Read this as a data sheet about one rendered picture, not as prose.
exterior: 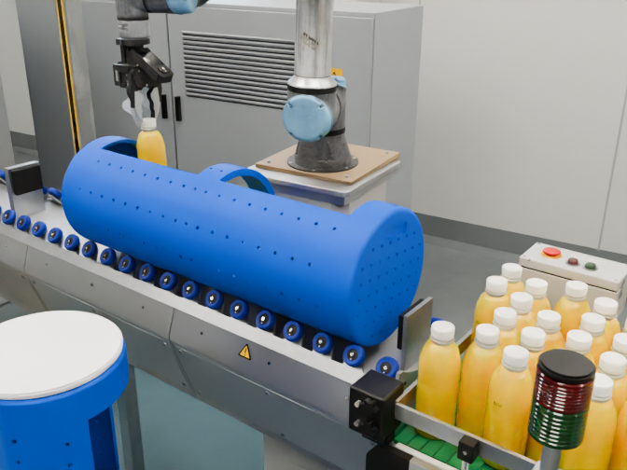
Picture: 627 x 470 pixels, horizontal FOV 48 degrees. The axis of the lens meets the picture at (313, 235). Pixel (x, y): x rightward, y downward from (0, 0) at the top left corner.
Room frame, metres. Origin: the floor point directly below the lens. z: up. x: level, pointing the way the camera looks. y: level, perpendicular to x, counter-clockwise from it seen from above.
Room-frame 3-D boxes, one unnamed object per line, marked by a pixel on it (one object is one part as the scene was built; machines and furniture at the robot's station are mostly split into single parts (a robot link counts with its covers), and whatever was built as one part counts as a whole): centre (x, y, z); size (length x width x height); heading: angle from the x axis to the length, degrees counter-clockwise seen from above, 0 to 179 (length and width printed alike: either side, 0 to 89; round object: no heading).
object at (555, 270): (1.30, -0.54, 1.05); 0.20 x 0.10 x 0.10; 53
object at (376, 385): (1.01, -0.11, 0.95); 0.10 x 0.07 x 0.10; 143
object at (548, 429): (0.68, -0.29, 1.18); 0.06 x 0.06 x 0.05
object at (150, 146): (1.73, 0.42, 1.17); 0.07 x 0.07 x 0.19
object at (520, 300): (1.13, -0.38, 1.10); 0.04 x 0.04 x 0.02
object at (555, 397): (0.68, -0.29, 1.23); 0.06 x 0.06 x 0.04
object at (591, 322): (1.05, -0.48, 1.10); 0.04 x 0.04 x 0.02
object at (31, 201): (2.00, 0.87, 1.00); 0.10 x 0.04 x 0.15; 143
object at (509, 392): (0.94, -0.32, 1.00); 0.07 x 0.07 x 0.19
